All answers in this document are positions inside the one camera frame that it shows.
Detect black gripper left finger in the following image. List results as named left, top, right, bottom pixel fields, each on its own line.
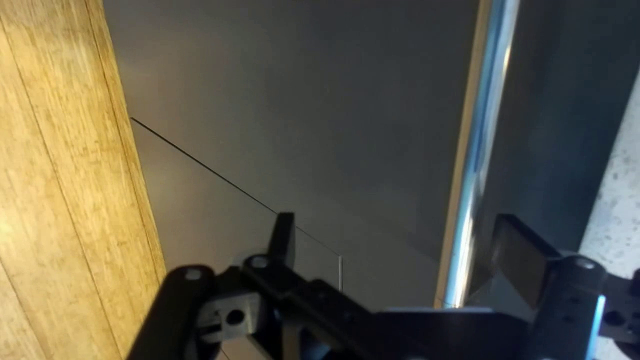
left=242, top=212, right=371, bottom=360

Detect long steel bin handle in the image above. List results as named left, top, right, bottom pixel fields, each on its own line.
left=433, top=0, right=522, bottom=307

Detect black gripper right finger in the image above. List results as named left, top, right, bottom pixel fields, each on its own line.
left=494, top=214, right=606, bottom=360

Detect dark bin compartment front panel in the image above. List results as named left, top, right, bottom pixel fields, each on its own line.
left=103, top=0, right=640, bottom=313

